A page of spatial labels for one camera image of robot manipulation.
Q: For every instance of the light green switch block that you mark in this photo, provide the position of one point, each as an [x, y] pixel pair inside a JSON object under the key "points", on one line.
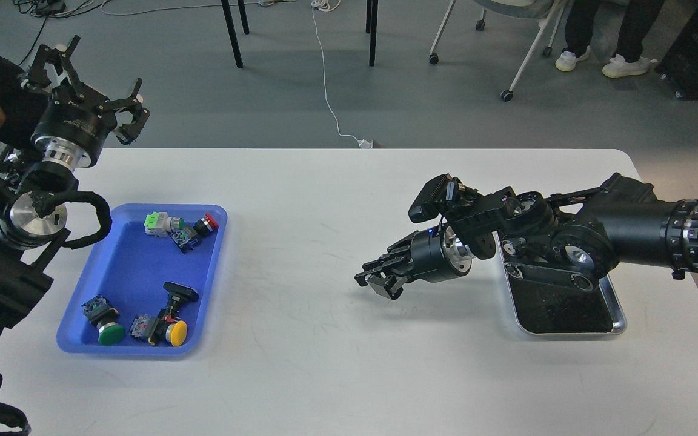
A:
{"points": [[161, 224]]}

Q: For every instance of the white office chair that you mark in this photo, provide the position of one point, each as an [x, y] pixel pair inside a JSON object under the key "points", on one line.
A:
{"points": [[508, 42]]}

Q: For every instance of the blue plastic tray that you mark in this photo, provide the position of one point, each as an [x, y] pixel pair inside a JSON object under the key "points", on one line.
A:
{"points": [[129, 269]]}

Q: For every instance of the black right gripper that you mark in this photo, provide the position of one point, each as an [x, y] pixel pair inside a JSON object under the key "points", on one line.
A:
{"points": [[435, 255]]}

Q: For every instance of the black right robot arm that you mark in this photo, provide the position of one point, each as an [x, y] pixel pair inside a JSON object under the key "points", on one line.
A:
{"points": [[571, 239]]}

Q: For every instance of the yellow push button switch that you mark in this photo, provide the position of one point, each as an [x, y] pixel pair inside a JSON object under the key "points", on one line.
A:
{"points": [[154, 330]]}

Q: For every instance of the metal tray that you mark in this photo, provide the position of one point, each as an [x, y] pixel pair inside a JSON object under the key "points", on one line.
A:
{"points": [[560, 309]]}

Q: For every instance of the red push button switch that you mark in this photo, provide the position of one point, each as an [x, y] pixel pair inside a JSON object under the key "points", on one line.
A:
{"points": [[188, 236]]}

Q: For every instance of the green push button switch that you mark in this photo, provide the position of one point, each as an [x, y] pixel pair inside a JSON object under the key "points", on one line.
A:
{"points": [[101, 314]]}

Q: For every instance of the black selector switch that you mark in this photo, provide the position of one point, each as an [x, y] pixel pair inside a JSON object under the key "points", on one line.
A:
{"points": [[177, 295]]}

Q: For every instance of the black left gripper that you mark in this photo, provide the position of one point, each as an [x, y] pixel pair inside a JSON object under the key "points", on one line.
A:
{"points": [[70, 135]]}

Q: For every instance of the person legs white shoes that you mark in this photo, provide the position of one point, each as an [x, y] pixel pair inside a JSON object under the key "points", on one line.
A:
{"points": [[627, 59]]}

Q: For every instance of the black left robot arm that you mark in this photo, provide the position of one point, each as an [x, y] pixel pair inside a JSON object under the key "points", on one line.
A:
{"points": [[41, 208]]}

